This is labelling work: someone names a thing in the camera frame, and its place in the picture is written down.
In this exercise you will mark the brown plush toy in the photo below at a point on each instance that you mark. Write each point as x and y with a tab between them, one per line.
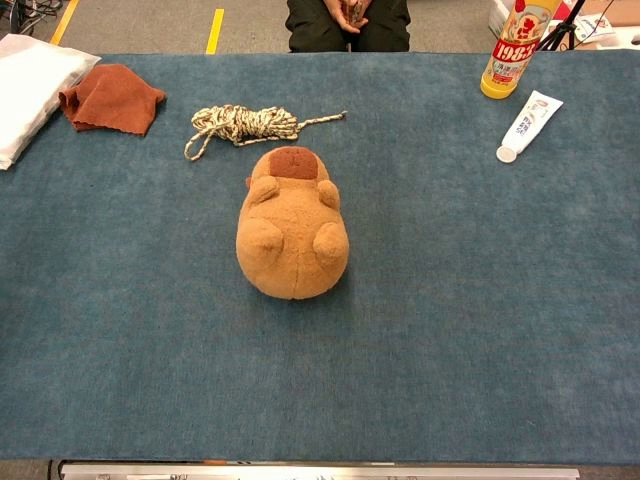
292	235

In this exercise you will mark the blue felt table mat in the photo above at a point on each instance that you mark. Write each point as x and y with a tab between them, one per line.
450	300

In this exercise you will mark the seated person in dark clothes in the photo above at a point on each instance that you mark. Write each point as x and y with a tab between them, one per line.
347	25

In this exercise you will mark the white toothpaste tube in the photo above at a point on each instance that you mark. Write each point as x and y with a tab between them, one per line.
527	125

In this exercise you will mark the rust brown cloth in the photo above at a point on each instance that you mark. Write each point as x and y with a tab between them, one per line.
112	100

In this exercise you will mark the yellow bottle with red label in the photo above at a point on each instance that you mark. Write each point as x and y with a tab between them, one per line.
512	50

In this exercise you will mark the black tripod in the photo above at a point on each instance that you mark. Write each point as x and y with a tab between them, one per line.
562	27

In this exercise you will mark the white folded cloth bag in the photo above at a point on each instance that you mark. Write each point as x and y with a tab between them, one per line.
30	90

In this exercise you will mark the aluminium profile rail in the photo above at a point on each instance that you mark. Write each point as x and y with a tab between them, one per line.
320	471

